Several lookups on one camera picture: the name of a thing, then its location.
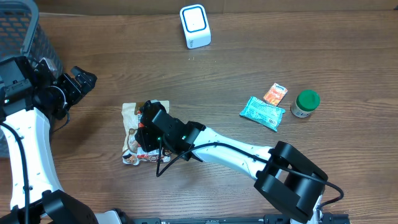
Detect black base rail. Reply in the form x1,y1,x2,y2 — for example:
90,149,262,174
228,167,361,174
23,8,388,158
132,213,351,224

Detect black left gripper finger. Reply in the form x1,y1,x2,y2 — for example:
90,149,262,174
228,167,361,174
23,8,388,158
71,66,90,82
80,73,97,94

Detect white barcode scanner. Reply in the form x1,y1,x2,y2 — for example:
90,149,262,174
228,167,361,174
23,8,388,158
179,4,211,49

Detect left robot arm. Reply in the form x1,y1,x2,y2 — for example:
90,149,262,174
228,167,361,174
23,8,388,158
1,56,118,223

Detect green lid jar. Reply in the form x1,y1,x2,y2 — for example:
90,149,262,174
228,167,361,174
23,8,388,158
290,90,320,118

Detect red candy bar wrapper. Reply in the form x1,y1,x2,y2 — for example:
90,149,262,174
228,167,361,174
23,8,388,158
137,111,147,159

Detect brown red snack bag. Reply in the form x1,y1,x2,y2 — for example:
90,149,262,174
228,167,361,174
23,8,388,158
121,102,159,166

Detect teal wet wipes pack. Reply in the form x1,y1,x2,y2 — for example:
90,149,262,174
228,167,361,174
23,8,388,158
239,96,285,132

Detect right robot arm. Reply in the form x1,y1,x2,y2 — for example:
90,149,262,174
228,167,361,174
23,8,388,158
135,100,328,223

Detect small orange packet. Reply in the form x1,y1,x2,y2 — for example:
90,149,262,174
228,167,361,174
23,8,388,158
263,83,288,106

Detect grey plastic mesh basket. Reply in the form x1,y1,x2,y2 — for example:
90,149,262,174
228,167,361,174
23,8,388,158
0,0,65,159

